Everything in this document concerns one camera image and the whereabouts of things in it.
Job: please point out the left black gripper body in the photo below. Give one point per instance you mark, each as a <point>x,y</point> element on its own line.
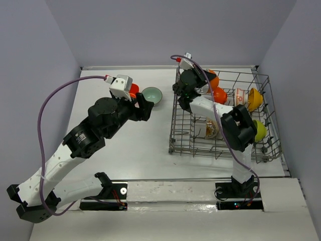
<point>127,110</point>

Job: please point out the orange square bowl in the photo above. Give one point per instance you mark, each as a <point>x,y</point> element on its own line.
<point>133,90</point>

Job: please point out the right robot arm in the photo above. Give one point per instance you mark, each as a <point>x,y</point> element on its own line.
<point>234,123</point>

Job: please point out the pale green ceramic bowl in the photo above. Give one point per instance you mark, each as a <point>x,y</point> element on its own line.
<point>153,94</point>

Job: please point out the grey wire dish rack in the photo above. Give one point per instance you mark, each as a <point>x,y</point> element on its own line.
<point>188,131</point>

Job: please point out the yellow bowl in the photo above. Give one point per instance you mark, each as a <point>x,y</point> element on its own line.
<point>255,100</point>

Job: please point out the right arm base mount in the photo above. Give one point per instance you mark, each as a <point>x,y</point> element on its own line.
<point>235,196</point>

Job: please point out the small white bowl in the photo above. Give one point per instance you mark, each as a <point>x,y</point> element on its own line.
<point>214,82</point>

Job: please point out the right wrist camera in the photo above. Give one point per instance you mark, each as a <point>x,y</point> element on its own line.
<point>184,63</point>

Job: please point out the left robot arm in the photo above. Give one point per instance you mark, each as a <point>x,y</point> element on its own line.
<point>39,197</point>

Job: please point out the beige painted ceramic bowl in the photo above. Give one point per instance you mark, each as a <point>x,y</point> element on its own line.
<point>211,129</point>

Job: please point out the red white patterned bowl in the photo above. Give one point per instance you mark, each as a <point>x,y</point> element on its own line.
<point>240,97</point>

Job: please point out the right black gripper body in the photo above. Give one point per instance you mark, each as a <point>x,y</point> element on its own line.
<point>199,77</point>

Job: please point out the orange round bowl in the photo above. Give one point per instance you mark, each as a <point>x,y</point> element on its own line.
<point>220,96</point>

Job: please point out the lime green bowl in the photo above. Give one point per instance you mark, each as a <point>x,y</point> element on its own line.
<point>261,131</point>

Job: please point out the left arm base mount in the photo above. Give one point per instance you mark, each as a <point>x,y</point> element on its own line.
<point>112,197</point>

